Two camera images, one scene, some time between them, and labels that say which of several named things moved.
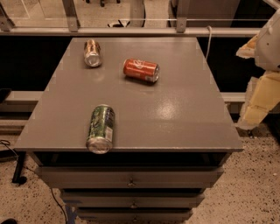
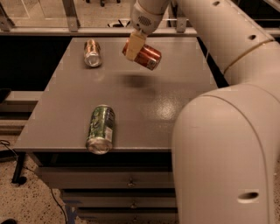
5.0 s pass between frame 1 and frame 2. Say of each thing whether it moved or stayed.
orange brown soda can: stayed
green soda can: stayed
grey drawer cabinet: stayed
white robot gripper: moved
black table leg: stayed
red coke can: moved
